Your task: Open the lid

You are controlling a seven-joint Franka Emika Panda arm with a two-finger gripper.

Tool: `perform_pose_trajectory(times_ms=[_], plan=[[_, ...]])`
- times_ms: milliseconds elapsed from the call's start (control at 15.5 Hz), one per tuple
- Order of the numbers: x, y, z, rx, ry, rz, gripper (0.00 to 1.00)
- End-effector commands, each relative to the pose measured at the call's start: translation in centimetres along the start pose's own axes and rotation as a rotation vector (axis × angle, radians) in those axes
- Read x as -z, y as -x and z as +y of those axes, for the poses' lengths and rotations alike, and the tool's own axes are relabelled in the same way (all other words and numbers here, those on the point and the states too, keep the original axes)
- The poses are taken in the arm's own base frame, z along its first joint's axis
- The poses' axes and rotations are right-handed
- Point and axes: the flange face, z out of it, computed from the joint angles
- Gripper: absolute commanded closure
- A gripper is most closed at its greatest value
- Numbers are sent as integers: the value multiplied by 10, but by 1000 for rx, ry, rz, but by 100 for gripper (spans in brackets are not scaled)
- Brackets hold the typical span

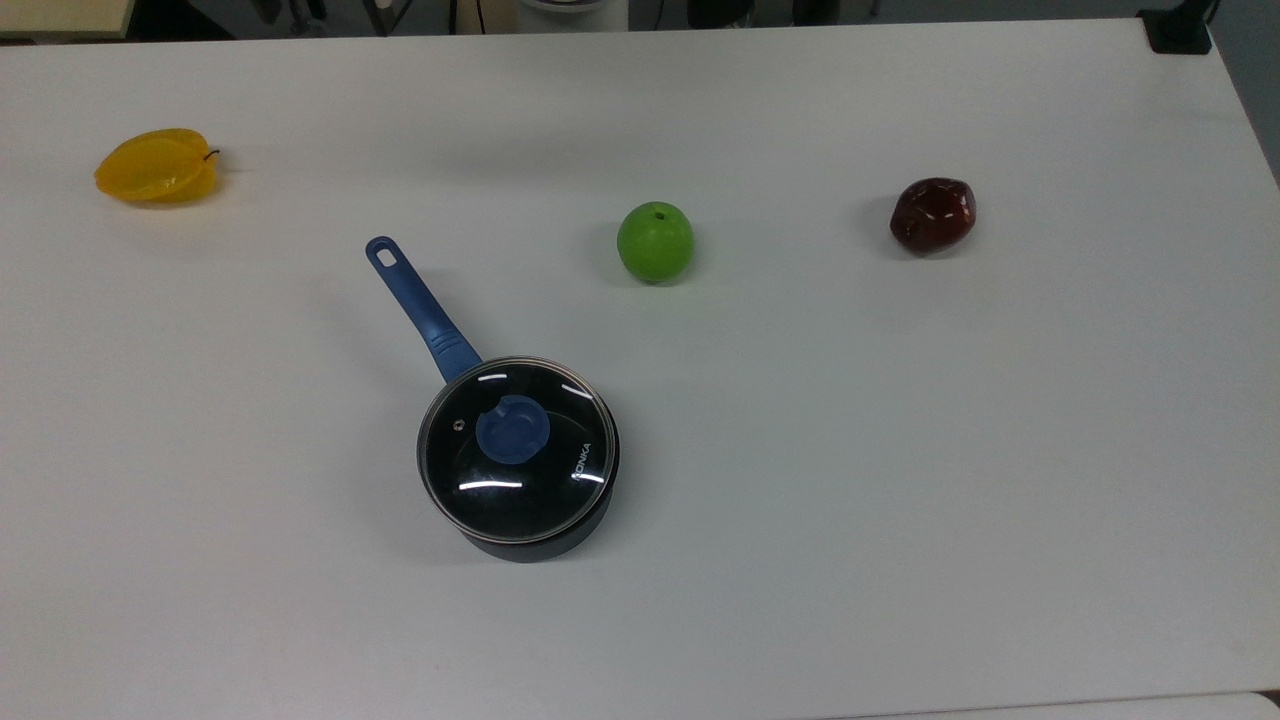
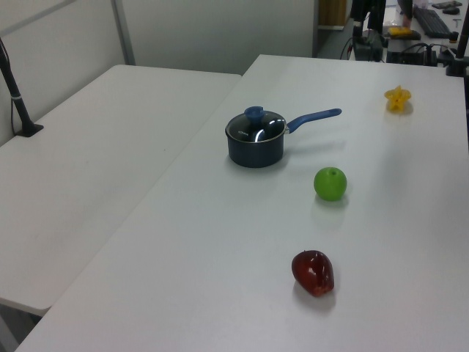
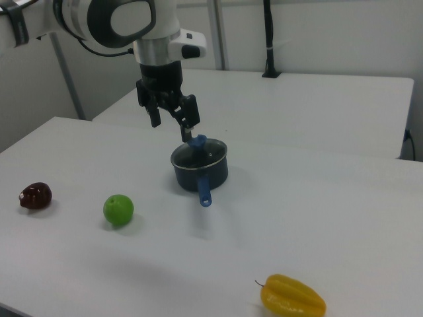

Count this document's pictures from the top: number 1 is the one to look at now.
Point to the glass lid with blue knob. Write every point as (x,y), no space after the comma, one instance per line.
(540,500)

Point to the green apple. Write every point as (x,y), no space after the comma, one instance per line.
(655,245)

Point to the light wooden desk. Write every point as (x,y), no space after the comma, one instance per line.
(60,15)

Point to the yellow starfruit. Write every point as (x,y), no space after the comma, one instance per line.
(155,168)

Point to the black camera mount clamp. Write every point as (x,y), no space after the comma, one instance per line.
(1178,30)

